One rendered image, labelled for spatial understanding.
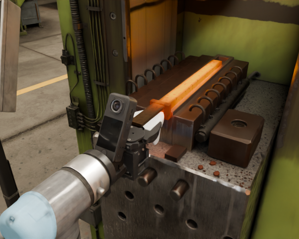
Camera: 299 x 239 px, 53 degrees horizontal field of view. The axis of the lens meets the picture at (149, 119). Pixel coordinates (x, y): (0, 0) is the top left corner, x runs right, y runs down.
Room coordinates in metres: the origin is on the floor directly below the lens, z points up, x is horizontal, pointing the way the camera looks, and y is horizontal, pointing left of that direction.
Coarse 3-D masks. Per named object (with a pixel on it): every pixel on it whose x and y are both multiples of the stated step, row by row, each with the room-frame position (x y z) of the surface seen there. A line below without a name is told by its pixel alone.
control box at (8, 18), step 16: (0, 0) 0.76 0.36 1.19; (0, 16) 0.74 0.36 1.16; (16, 16) 0.80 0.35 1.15; (0, 32) 0.73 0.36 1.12; (16, 32) 0.79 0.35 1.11; (0, 48) 0.71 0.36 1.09; (16, 48) 0.77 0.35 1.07; (0, 64) 0.69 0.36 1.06; (16, 64) 0.75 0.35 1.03; (0, 80) 0.67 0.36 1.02; (16, 80) 0.73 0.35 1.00; (0, 96) 0.65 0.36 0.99; (16, 96) 0.72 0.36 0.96
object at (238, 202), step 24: (264, 96) 0.80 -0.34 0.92; (168, 144) 0.56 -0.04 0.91; (264, 144) 0.56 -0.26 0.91; (168, 168) 0.49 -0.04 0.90; (216, 168) 0.47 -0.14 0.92; (240, 168) 0.47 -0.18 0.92; (264, 168) 0.55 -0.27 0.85; (120, 192) 0.56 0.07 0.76; (168, 192) 0.49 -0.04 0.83; (192, 192) 0.46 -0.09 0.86; (216, 192) 0.43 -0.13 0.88; (240, 192) 0.41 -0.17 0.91; (144, 216) 0.52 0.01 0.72; (168, 216) 0.49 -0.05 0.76; (192, 216) 0.46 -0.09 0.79; (240, 216) 0.41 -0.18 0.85
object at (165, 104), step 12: (216, 60) 0.86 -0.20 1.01; (204, 72) 0.76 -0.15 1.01; (180, 84) 0.67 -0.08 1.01; (192, 84) 0.67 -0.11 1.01; (168, 96) 0.61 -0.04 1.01; (180, 96) 0.62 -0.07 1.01; (156, 108) 0.54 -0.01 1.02; (168, 108) 0.55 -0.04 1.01; (132, 120) 0.49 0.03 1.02; (144, 120) 0.49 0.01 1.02
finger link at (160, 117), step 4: (160, 112) 0.54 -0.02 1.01; (156, 116) 0.52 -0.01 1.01; (160, 116) 0.52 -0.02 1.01; (152, 120) 0.50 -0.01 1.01; (156, 120) 0.50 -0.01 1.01; (160, 120) 0.50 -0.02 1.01; (148, 124) 0.49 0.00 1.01; (152, 124) 0.49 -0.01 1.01; (156, 124) 0.49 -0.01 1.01; (144, 128) 0.47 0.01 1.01; (148, 128) 0.47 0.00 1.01; (152, 128) 0.47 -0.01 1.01; (156, 140) 0.50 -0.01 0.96
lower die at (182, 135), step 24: (168, 72) 0.83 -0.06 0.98; (192, 72) 0.81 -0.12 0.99; (216, 72) 0.78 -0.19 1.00; (240, 72) 0.81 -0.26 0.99; (144, 96) 0.65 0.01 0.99; (192, 96) 0.64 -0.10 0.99; (216, 96) 0.65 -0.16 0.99; (168, 120) 0.56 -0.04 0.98; (192, 120) 0.53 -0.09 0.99; (192, 144) 0.53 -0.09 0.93
